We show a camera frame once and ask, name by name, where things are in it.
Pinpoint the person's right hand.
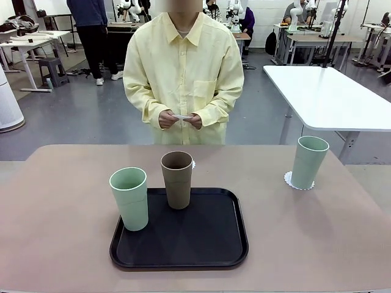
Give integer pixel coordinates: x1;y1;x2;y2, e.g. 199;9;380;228
158;110;178;129

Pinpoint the person's left hand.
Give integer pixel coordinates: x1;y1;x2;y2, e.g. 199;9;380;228
183;112;203;130

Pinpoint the brown cup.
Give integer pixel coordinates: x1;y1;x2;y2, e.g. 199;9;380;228
160;151;194;210

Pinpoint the light green cup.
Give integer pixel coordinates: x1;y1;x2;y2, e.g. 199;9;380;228
109;167;150;232
290;136;330;189

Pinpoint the person's left forearm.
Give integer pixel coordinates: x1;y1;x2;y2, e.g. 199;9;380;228
195;88;244;126

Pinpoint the person's right forearm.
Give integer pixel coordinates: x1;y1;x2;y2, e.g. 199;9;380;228
123;88;172;125

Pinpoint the person in yellow shirt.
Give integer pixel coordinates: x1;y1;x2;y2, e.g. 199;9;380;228
122;10;245;146

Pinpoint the small brown desk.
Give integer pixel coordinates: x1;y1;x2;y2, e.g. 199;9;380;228
232;32;252;60

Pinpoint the black backpack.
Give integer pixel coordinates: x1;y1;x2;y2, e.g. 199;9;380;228
265;29;278;56

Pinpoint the seated person in patterned sweater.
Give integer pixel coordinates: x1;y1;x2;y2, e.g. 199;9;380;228
203;0;224;22

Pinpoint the seated person in purple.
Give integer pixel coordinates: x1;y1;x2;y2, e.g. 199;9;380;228
241;5;256;57

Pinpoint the standing person in blue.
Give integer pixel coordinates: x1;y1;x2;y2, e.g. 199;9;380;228
66;0;125;86

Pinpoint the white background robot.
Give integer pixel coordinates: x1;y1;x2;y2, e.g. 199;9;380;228
114;0;144;23

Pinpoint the black plastic tray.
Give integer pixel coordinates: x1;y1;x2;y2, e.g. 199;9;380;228
109;187;249;272

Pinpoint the grey plastic stool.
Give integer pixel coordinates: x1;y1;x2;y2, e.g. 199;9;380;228
38;57;70;88

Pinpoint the seated person in grey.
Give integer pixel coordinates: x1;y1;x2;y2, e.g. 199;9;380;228
281;0;309;26

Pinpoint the brown background desk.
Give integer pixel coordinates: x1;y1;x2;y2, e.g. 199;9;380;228
286;34;364;67

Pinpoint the white background desk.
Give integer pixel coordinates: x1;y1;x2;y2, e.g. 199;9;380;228
0;29;71;92

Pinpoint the white cylindrical air purifier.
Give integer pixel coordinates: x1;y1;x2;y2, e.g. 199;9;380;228
0;65;26;134

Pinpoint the black tripod pole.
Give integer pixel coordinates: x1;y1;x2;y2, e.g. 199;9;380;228
317;0;349;68

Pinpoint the pile of clothes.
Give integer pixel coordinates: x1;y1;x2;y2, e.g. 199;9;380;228
0;15;40;34

